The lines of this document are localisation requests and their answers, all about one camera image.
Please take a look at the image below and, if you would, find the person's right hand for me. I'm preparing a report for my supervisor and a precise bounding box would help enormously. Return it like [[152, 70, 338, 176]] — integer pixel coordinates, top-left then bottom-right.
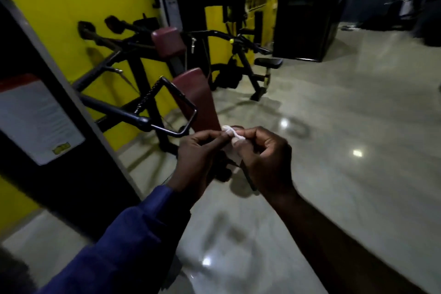
[[231, 126, 297, 201]]

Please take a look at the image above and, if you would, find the person's left hand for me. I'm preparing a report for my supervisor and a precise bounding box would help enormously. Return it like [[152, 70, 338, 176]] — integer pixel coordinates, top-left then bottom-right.
[[167, 129, 235, 203]]

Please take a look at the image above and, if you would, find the white cleaning wipe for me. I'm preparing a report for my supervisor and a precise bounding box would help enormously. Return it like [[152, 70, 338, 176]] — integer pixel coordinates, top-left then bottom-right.
[[220, 124, 247, 164]]

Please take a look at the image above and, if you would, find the grey weight machine maroon seat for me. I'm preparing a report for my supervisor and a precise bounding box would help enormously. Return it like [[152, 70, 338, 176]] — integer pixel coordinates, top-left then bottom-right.
[[0, 0, 275, 243]]

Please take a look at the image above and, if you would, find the person's right forearm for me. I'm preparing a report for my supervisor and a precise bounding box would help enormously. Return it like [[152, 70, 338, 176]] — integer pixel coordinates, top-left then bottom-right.
[[268, 187, 428, 294]]

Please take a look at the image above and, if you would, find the person's blue shirt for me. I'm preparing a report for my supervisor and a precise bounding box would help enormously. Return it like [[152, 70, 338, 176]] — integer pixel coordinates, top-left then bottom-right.
[[38, 185, 192, 294]]

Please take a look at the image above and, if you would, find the maroon back pad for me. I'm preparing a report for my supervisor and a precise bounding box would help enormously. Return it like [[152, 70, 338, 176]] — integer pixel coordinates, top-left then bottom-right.
[[171, 67, 222, 132]]

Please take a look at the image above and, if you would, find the black seat pad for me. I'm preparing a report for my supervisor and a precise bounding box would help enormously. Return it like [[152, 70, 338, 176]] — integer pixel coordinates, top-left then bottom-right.
[[254, 57, 284, 70]]

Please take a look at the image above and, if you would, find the maroon head pad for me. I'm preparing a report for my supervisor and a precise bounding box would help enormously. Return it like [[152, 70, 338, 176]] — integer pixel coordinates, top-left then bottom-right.
[[151, 27, 187, 61]]

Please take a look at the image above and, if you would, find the large black cabinet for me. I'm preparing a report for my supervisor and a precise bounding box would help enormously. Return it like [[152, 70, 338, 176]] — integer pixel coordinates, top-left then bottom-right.
[[272, 0, 349, 62]]

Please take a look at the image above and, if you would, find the grey instruction label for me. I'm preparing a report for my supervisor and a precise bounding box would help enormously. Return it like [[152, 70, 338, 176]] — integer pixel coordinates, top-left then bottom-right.
[[165, 0, 183, 31]]

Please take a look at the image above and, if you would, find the black weight machine flat seat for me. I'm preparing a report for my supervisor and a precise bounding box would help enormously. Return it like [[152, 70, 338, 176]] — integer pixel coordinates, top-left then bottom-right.
[[151, 0, 284, 102]]

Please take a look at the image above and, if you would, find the white red instruction label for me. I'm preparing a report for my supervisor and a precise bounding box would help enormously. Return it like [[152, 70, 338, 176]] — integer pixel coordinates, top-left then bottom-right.
[[0, 75, 86, 166]]

